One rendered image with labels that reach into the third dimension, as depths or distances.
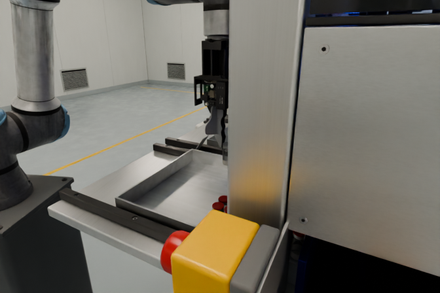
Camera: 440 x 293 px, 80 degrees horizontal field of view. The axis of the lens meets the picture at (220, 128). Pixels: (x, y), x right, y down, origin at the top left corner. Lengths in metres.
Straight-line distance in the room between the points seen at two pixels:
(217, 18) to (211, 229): 0.32
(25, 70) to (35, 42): 0.08
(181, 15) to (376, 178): 6.94
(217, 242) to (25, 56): 0.70
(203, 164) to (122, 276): 1.10
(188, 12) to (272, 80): 6.77
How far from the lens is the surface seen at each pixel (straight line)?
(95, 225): 0.55
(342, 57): 0.22
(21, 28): 0.81
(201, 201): 0.56
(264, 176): 0.26
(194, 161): 0.72
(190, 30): 6.94
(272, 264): 0.24
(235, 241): 0.24
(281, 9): 0.23
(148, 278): 1.64
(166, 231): 0.47
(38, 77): 0.84
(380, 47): 0.22
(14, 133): 0.85
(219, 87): 0.45
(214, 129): 0.53
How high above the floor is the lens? 1.19
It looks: 19 degrees down
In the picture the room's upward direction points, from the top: straight up
